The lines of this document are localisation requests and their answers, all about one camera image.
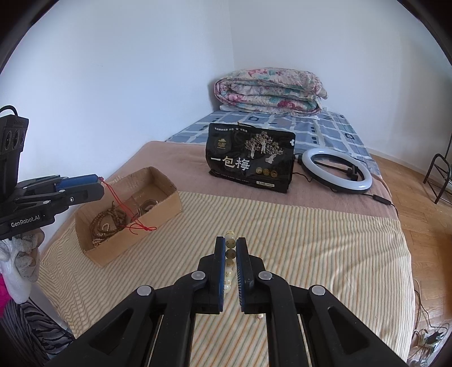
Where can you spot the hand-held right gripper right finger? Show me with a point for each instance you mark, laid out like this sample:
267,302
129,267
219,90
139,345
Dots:
241,268

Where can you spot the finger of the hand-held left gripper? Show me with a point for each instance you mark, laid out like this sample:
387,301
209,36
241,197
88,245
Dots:
84,194
79,180

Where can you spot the zebra striped clothing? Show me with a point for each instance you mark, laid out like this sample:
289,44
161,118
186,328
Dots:
35,331

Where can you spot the person's left hand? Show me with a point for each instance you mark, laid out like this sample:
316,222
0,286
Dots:
21,261

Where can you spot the white pillow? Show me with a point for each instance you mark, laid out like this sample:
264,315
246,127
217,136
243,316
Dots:
226,107

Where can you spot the folded floral quilt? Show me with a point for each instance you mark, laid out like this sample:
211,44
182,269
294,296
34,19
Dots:
268,91

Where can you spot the brown blanket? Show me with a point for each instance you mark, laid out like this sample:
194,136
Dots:
183,166

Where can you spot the yellow striped cloth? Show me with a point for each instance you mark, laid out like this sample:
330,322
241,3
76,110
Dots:
317,254

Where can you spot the black snack bag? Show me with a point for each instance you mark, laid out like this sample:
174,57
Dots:
247,158

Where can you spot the blue checked bedsheet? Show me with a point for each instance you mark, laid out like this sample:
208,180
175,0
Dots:
317,134

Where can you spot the black metal clothes rack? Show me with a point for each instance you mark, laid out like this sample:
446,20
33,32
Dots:
441,192

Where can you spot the white power strip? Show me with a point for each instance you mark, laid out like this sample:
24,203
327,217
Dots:
429,338

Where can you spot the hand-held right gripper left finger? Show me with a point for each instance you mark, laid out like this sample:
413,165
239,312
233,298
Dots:
220,268

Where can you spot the cardboard box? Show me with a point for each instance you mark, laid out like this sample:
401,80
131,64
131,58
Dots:
106,254

